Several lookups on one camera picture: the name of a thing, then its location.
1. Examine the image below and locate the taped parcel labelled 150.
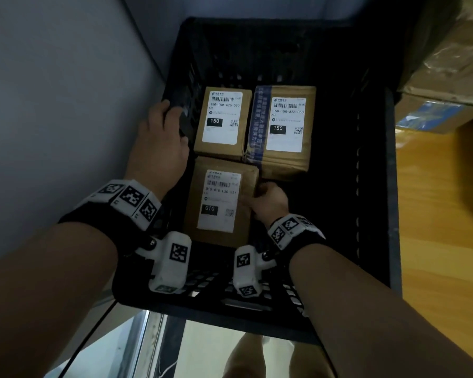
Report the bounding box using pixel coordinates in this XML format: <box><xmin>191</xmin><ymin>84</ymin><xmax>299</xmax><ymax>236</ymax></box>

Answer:
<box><xmin>243</xmin><ymin>85</ymin><xmax>318</xmax><ymax>182</ymax></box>

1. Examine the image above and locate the person's right hand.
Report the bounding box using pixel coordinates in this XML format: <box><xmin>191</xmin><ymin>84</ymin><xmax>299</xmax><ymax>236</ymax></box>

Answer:
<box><xmin>244</xmin><ymin>181</ymin><xmax>291</xmax><ymax>233</ymax></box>

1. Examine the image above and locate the black camera cable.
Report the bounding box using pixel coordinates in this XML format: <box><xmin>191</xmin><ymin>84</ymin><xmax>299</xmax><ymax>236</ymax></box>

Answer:
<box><xmin>55</xmin><ymin>299</ymin><xmax>119</xmax><ymax>378</ymax></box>

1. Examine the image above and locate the person's leg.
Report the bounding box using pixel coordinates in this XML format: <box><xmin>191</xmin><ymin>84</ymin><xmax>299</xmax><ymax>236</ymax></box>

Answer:
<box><xmin>225</xmin><ymin>332</ymin><xmax>270</xmax><ymax>378</ymax></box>
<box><xmin>287</xmin><ymin>338</ymin><xmax>338</xmax><ymax>378</ymax></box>

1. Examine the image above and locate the person's right forearm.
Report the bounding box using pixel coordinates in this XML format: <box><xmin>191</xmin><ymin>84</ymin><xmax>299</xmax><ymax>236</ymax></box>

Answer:
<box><xmin>288</xmin><ymin>244</ymin><xmax>473</xmax><ymax>378</ymax></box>

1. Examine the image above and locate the person's left forearm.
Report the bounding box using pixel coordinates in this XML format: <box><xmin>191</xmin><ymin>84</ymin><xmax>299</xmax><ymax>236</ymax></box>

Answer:
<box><xmin>0</xmin><ymin>222</ymin><xmax>119</xmax><ymax>378</ymax></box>

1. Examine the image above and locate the person's left leg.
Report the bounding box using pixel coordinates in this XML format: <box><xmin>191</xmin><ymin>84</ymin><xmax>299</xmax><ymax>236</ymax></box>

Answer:
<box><xmin>225</xmin><ymin>332</ymin><xmax>270</xmax><ymax>378</ymax></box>

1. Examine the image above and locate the dark metal stand frame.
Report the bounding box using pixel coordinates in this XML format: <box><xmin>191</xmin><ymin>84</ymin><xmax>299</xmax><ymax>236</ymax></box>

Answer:
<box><xmin>157</xmin><ymin>314</ymin><xmax>187</xmax><ymax>378</ymax></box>

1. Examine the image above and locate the person's left hand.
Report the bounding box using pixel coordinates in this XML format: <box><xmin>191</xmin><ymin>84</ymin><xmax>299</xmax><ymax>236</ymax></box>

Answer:
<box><xmin>124</xmin><ymin>99</ymin><xmax>191</xmax><ymax>201</ymax></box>

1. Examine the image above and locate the black plastic crate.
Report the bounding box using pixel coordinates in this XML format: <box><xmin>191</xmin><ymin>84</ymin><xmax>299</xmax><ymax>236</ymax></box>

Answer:
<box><xmin>111</xmin><ymin>16</ymin><xmax>403</xmax><ymax>345</ymax></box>

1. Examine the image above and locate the person's right leg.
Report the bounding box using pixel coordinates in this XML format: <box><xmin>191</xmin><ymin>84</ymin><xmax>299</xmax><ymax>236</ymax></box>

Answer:
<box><xmin>287</xmin><ymin>338</ymin><xmax>338</xmax><ymax>378</ymax></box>

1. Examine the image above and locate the black wristband with marker tags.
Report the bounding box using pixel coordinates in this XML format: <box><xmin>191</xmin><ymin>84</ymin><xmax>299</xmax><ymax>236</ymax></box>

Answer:
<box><xmin>58</xmin><ymin>178</ymin><xmax>162</xmax><ymax>256</ymax></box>
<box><xmin>267</xmin><ymin>213</ymin><xmax>327</xmax><ymax>264</ymax></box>

